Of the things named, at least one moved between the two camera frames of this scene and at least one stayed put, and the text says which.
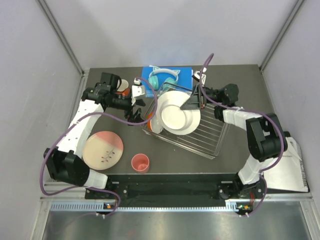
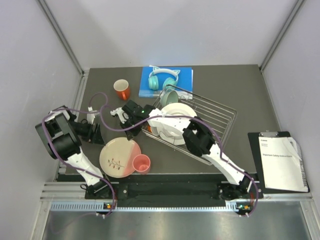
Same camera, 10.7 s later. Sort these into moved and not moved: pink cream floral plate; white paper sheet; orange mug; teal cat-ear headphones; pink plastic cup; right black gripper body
Moved: pink cream floral plate; right black gripper body
Not moved: teal cat-ear headphones; orange mug; pink plastic cup; white paper sheet
